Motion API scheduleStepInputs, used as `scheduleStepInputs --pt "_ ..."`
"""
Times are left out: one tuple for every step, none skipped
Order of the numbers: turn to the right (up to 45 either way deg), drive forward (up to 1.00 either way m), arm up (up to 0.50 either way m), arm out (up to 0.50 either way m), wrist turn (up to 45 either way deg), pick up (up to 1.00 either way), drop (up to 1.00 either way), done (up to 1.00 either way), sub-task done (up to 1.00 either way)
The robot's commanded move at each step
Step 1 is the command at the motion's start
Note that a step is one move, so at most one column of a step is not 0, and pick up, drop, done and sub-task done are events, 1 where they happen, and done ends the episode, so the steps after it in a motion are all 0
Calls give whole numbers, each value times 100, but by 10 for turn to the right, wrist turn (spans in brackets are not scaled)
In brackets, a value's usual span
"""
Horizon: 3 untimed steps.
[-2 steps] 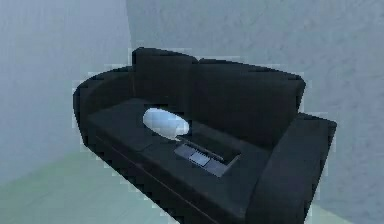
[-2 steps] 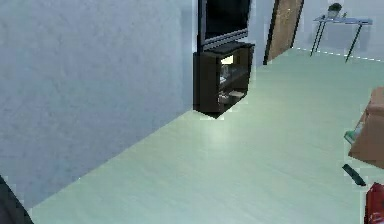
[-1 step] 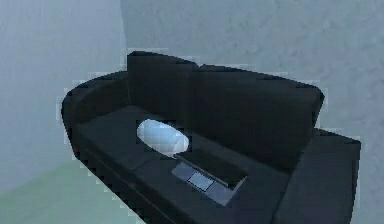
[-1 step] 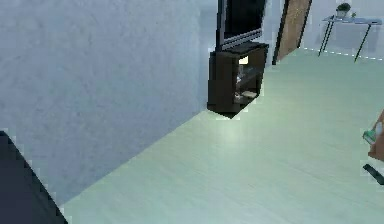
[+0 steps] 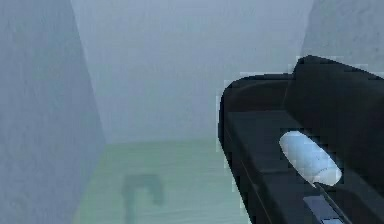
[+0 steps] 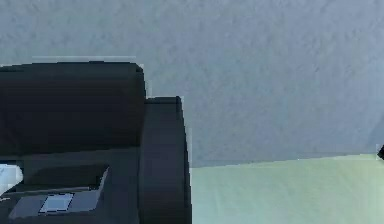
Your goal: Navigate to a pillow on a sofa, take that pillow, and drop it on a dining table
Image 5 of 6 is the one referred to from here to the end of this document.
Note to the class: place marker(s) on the white pillow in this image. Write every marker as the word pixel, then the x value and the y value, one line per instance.
pixel 308 156

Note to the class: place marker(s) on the black sofa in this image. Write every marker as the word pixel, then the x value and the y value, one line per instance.
pixel 260 133

